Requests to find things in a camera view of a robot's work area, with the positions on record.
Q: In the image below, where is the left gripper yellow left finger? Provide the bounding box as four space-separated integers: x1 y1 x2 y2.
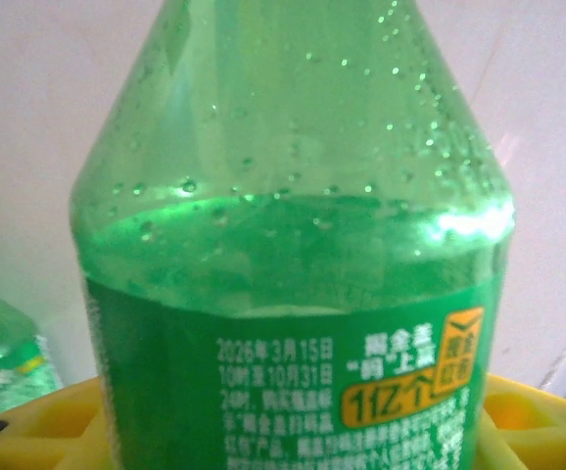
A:
0 375 118 470

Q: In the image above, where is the green bottle yellow cap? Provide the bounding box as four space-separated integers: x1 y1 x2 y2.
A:
67 0 517 470

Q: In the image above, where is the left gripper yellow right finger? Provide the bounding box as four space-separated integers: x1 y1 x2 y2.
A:
478 374 566 470

